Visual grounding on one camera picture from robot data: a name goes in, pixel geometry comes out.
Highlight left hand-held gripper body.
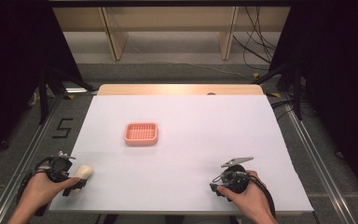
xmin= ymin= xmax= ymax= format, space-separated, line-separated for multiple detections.
xmin=35 ymin=150 xmax=77 ymax=184

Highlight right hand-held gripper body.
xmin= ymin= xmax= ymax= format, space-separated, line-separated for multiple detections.
xmin=212 ymin=156 xmax=255 ymax=195

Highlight cream oval object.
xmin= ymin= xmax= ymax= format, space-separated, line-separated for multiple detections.
xmin=74 ymin=164 xmax=94 ymax=181

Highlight person's right hand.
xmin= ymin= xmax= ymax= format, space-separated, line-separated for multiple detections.
xmin=215 ymin=170 xmax=277 ymax=224

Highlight person's left hand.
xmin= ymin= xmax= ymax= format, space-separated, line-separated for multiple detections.
xmin=18 ymin=172 xmax=81 ymax=217

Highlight white table cover sheet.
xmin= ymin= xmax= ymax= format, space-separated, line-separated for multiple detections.
xmin=48 ymin=94 xmax=315 ymax=215

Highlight black metal stand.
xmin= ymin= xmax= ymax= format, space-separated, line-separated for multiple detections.
xmin=254 ymin=61 xmax=306 ymax=121
xmin=36 ymin=65 xmax=98 ymax=126

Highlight pink slotted plastic tray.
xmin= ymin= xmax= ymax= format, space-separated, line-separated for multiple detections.
xmin=123 ymin=121 xmax=159 ymax=147

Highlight black curtain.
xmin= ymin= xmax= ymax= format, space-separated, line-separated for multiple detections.
xmin=268 ymin=0 xmax=358 ymax=204
xmin=0 ymin=0 xmax=86 ymax=164

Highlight beige wooden desk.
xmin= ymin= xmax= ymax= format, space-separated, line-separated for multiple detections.
xmin=52 ymin=6 xmax=292 ymax=63

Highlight metal floor rail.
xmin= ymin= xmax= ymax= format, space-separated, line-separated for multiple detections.
xmin=0 ymin=92 xmax=64 ymax=224
xmin=280 ymin=92 xmax=357 ymax=224

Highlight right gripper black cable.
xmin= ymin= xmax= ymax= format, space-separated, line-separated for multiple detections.
xmin=247 ymin=175 xmax=277 ymax=218

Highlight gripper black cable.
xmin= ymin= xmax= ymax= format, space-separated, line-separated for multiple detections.
xmin=247 ymin=175 xmax=277 ymax=218
xmin=16 ymin=169 xmax=48 ymax=217

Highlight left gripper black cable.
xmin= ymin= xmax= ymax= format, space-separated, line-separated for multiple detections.
xmin=16 ymin=169 xmax=48 ymax=217

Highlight bundle of black cables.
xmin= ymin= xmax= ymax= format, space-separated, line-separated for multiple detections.
xmin=232 ymin=6 xmax=278 ymax=72

